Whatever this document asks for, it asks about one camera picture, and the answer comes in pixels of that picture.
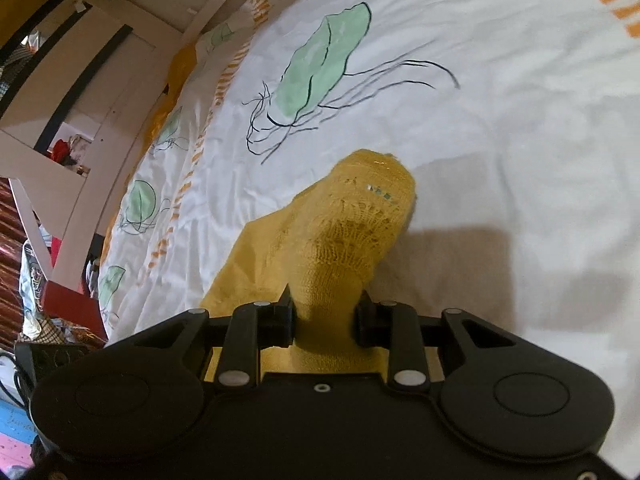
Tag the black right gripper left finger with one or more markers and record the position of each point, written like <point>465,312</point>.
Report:
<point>252,328</point>

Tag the white leaf-print duvet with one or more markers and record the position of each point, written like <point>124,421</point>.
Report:
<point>518,119</point>

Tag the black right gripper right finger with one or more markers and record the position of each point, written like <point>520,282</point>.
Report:
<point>395,328</point>

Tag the red toy on shelf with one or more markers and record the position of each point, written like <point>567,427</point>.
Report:
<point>60,152</point>

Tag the mustard yellow knit sweater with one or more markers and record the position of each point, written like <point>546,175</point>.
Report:
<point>323,248</point>

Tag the white wooden bed frame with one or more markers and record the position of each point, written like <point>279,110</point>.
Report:
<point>93,83</point>

